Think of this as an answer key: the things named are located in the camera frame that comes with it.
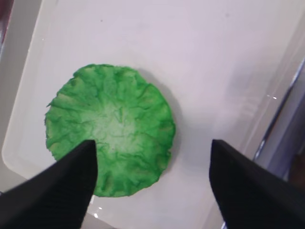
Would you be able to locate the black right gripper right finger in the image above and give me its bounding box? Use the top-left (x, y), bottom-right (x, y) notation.
top-left (209, 139), bottom-right (305, 229)

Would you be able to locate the white rectangular tray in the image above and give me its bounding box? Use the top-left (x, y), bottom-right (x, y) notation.
top-left (0, 0), bottom-right (305, 229)

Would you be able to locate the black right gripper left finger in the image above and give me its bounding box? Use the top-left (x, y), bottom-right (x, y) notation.
top-left (0, 140), bottom-right (98, 229)

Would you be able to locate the green lettuce leaf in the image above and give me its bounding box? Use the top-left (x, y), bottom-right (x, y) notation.
top-left (45, 64), bottom-right (176, 198)

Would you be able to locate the right clear acrylic rack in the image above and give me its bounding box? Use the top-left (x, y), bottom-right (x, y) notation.
top-left (254, 60), bottom-right (305, 166)

